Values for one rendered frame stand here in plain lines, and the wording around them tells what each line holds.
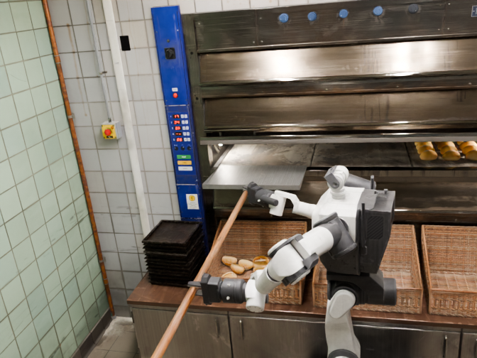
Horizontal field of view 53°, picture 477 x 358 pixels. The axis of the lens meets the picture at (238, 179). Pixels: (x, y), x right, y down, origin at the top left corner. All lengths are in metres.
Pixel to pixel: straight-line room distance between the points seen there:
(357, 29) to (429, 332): 1.60
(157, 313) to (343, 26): 1.90
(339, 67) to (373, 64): 0.17
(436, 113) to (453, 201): 0.52
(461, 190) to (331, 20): 1.19
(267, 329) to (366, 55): 1.57
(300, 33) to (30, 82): 1.52
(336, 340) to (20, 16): 2.32
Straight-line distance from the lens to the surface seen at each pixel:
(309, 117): 2.73
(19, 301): 2.94
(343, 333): 2.22
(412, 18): 2.68
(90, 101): 3.14
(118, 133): 3.05
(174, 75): 2.83
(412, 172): 2.85
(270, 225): 2.99
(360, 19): 2.67
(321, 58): 2.69
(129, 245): 3.43
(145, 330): 3.03
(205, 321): 2.84
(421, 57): 2.70
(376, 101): 2.73
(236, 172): 2.88
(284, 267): 1.51
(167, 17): 2.80
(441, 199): 2.94
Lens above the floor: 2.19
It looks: 21 degrees down
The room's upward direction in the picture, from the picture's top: 5 degrees counter-clockwise
